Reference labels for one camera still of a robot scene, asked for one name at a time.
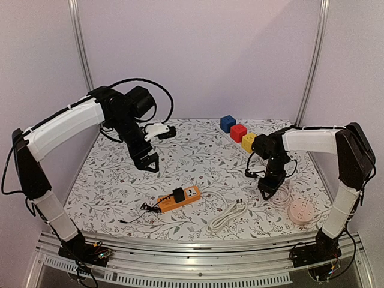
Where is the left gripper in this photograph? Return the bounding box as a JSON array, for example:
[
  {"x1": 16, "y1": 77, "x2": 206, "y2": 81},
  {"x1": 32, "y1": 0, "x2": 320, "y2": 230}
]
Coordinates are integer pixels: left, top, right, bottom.
[{"x1": 109, "y1": 113, "x2": 160, "y2": 173}]

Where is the pink round power socket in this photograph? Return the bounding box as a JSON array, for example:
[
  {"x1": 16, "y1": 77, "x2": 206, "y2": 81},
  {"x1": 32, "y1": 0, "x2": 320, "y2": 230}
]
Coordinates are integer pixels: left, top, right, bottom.
[{"x1": 287, "y1": 199, "x2": 314, "y2": 226}]

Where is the black power adapter with cable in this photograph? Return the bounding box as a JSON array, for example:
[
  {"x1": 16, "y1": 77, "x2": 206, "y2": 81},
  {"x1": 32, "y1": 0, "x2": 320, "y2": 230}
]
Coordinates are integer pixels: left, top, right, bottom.
[{"x1": 119, "y1": 187, "x2": 185, "y2": 224}]

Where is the orange power strip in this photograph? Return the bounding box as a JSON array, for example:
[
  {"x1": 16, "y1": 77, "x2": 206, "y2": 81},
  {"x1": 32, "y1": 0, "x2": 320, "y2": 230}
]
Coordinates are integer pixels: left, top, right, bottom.
[{"x1": 158, "y1": 185, "x2": 201, "y2": 213}]

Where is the yellow cube socket adapter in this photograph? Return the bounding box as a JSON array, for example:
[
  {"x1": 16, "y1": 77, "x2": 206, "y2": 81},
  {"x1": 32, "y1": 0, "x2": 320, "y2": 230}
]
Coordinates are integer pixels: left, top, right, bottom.
[{"x1": 241, "y1": 133, "x2": 256, "y2": 153}]

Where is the red cube socket adapter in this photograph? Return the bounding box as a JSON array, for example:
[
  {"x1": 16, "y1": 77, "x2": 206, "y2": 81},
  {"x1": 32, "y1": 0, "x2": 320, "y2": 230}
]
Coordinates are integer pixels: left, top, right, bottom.
[{"x1": 230, "y1": 124, "x2": 248, "y2": 143}]

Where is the blue cube socket adapter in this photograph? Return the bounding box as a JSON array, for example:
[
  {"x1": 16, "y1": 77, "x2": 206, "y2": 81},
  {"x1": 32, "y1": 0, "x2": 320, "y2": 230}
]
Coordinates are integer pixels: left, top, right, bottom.
[{"x1": 220, "y1": 115, "x2": 236, "y2": 133}]

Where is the white multicolour power strip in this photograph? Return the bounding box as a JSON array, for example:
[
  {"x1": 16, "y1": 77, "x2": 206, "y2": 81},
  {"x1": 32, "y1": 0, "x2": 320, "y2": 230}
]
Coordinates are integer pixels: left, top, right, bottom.
[{"x1": 214, "y1": 122, "x2": 252, "y2": 157}]

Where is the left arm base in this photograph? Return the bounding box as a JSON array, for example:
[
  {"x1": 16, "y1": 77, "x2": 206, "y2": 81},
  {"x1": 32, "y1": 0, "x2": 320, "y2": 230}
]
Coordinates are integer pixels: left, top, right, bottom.
[{"x1": 58, "y1": 231, "x2": 113, "y2": 267}]

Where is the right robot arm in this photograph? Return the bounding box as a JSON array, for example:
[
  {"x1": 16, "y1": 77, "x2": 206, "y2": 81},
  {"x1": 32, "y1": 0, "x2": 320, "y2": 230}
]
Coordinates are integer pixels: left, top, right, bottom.
[{"x1": 251, "y1": 122, "x2": 377, "y2": 262}]

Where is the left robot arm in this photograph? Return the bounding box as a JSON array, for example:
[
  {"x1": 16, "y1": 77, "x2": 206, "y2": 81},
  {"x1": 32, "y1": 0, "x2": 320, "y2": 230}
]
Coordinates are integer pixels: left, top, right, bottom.
[{"x1": 7, "y1": 78, "x2": 176, "y2": 260}]

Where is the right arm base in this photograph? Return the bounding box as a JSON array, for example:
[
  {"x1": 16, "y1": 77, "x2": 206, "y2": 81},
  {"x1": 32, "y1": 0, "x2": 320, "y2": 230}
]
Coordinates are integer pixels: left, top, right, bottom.
[{"x1": 289, "y1": 229, "x2": 341, "y2": 282}]

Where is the floral table mat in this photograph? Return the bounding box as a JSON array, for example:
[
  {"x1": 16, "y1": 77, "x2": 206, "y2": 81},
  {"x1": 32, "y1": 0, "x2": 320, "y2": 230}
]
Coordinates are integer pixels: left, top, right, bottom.
[{"x1": 64, "y1": 119, "x2": 331, "y2": 242}]

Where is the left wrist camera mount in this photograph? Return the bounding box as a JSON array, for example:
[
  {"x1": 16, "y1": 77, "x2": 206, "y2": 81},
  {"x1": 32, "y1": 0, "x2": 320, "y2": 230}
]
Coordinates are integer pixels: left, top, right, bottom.
[{"x1": 144, "y1": 123, "x2": 176, "y2": 142}]

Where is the white power strip cable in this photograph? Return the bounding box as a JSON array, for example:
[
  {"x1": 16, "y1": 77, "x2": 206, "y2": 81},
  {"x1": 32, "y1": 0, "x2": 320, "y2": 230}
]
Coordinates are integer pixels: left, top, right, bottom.
[{"x1": 206, "y1": 190, "x2": 248, "y2": 232}]

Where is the right aluminium frame post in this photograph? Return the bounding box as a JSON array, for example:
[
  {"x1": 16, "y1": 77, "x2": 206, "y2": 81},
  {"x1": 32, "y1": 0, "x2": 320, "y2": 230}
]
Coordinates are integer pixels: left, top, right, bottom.
[{"x1": 293, "y1": 0, "x2": 330, "y2": 127}]

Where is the aluminium frame post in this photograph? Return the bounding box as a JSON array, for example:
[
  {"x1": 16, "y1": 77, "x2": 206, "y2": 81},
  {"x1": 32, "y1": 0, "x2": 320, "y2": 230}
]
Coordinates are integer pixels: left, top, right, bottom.
[
  {"x1": 293, "y1": 0, "x2": 330, "y2": 127},
  {"x1": 68, "y1": 0, "x2": 94, "y2": 91}
]

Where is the front aluminium rail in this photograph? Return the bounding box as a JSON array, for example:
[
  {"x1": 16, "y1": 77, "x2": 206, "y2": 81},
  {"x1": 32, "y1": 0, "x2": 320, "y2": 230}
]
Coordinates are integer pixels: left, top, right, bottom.
[{"x1": 22, "y1": 232, "x2": 379, "y2": 287}]

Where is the left aluminium frame post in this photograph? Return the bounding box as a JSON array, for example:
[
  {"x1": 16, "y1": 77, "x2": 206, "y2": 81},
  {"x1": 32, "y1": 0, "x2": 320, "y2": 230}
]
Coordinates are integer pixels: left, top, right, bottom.
[{"x1": 68, "y1": 0, "x2": 94, "y2": 91}]

